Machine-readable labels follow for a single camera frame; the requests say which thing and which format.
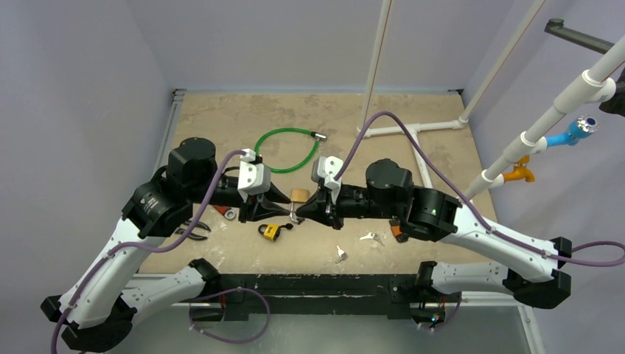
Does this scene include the small yellow padlock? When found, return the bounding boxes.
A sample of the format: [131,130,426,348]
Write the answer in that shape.
[257,223,294,242]

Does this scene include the large brass padlock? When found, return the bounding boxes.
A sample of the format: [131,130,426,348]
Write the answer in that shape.
[290,188,310,225]

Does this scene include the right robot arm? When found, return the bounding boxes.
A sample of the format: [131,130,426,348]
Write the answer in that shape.
[296,156,572,309]

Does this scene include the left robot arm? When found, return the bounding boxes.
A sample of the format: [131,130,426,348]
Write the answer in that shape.
[41,137,290,353]

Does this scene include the orange hex key set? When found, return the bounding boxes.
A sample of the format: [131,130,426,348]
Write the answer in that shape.
[389,219,409,243]

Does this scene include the black pliers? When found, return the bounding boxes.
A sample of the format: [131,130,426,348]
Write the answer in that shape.
[174,220,211,241]

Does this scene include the orange faucet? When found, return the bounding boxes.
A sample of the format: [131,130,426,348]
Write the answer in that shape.
[503,155,535,183]

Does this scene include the blue faucet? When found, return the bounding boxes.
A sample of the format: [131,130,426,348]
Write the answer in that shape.
[545,115,599,148]

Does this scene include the black overhead bar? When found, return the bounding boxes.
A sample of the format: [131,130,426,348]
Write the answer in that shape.
[544,18,614,55]

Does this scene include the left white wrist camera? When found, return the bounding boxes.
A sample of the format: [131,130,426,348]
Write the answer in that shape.
[237,149,271,201]

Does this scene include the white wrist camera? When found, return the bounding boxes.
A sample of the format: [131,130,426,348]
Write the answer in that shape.
[237,149,271,201]
[311,156,343,204]

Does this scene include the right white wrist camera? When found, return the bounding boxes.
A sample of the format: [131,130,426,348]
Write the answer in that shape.
[311,156,343,204]

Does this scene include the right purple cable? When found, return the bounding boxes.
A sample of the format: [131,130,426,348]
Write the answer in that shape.
[334,111,625,332]

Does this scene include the green cable lock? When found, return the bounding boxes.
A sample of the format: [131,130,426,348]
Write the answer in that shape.
[254,127,328,174]

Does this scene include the white pvc pipe frame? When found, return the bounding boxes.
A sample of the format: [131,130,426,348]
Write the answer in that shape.
[358,1,624,199]

